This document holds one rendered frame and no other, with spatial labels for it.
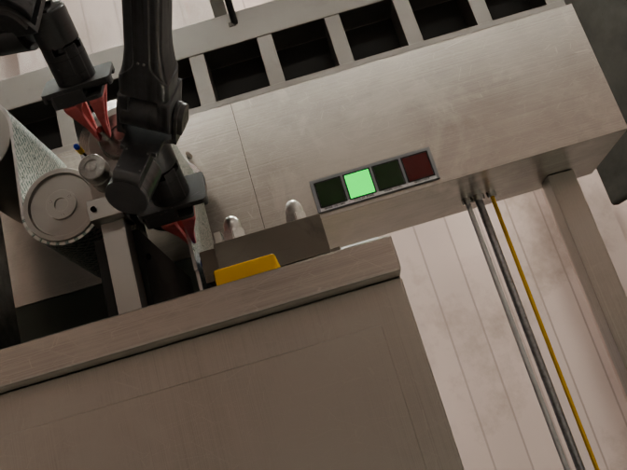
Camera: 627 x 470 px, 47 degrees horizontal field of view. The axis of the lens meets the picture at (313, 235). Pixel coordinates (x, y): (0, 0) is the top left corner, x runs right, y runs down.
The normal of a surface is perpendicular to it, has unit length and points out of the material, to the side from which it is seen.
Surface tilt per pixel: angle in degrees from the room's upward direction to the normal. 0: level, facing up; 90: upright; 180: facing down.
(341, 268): 90
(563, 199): 90
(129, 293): 90
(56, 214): 90
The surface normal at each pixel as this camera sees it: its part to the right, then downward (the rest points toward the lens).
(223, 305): -0.08, -0.28
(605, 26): -0.91, 0.14
